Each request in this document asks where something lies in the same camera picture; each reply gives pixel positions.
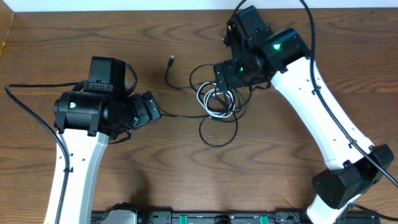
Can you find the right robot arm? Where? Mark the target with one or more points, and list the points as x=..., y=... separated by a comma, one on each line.
x=283, y=61

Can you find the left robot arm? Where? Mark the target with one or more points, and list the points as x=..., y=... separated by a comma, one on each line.
x=88, y=118

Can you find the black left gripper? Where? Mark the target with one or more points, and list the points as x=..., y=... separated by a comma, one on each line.
x=144, y=109

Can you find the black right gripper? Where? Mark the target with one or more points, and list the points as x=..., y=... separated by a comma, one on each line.
x=226, y=78

